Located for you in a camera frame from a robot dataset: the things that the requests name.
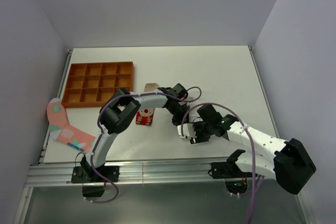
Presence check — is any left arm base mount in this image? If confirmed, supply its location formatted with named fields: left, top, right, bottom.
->
left=71, top=166, right=119, bottom=198

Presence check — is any pink patterned sock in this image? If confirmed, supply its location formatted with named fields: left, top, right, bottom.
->
left=47, top=98, right=95, bottom=153

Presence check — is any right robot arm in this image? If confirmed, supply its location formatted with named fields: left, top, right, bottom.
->
left=180, top=104, right=317, bottom=195

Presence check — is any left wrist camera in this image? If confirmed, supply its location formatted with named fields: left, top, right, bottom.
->
left=184, top=94, right=199, bottom=102

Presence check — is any beige red reindeer sock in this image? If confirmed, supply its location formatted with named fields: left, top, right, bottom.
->
left=135, top=83, right=159, bottom=126

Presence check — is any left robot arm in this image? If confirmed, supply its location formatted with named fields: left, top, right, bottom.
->
left=83, top=83, right=188, bottom=182

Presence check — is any aluminium frame rail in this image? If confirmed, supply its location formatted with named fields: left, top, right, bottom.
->
left=25, top=158, right=225, bottom=187

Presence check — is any orange compartment tray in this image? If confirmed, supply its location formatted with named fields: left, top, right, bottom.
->
left=62, top=61, right=134, bottom=108

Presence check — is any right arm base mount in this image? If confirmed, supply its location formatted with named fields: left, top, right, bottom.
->
left=207, top=162, right=252, bottom=195

